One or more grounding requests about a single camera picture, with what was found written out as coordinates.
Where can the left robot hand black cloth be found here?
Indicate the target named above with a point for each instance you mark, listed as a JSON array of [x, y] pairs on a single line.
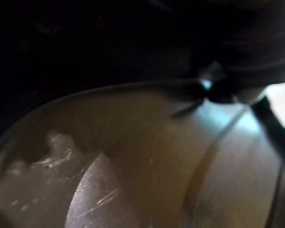
[[109, 35]]

